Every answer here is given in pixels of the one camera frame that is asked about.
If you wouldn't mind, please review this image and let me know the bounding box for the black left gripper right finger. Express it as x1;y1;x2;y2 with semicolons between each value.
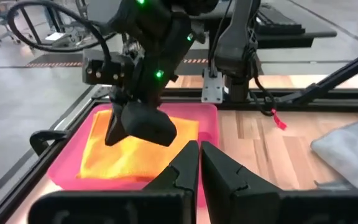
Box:
200;141;358;224

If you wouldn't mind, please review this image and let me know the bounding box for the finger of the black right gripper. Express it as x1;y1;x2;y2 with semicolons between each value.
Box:
121;101;178;147
104;105;129;147

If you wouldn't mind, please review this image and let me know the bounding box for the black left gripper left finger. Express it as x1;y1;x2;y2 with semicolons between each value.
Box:
28;140;200;224

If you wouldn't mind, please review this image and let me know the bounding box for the orange microfiber towel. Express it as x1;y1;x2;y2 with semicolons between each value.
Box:
76;109;200;183

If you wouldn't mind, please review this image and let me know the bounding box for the grey microfiber towel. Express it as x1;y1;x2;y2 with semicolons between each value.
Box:
310;119;358;192

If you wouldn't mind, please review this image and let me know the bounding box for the pink plastic tray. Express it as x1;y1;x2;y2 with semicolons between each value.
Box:
47;103;220;210

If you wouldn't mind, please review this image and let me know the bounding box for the small red tag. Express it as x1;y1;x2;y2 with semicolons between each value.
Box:
270;108;288;131

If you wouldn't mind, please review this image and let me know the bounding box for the backlit computer keyboard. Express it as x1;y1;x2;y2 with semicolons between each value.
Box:
255;3;306;35

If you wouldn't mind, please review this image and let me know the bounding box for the dark grey side desk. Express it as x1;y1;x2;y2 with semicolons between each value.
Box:
197;0;338;50

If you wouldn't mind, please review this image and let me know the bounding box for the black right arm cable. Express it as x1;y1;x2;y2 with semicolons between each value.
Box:
6;0;118;73

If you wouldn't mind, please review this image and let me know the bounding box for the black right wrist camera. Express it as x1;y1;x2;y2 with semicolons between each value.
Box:
81;49;135;86

